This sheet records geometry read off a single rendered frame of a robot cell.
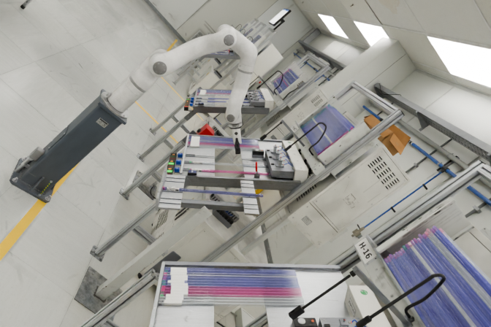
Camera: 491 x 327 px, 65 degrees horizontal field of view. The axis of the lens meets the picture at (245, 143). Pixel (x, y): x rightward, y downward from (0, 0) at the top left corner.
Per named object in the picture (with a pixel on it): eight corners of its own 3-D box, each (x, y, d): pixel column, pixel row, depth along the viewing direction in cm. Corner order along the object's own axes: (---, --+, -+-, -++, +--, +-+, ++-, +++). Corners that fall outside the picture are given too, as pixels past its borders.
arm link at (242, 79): (250, 76, 208) (236, 126, 220) (253, 70, 223) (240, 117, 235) (234, 71, 208) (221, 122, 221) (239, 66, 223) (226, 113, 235)
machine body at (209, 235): (132, 277, 243) (204, 220, 231) (150, 217, 308) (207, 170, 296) (202, 332, 264) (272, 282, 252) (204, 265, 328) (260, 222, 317)
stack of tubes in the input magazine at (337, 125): (317, 155, 225) (354, 125, 220) (299, 126, 272) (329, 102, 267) (329, 169, 229) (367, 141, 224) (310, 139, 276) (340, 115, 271)
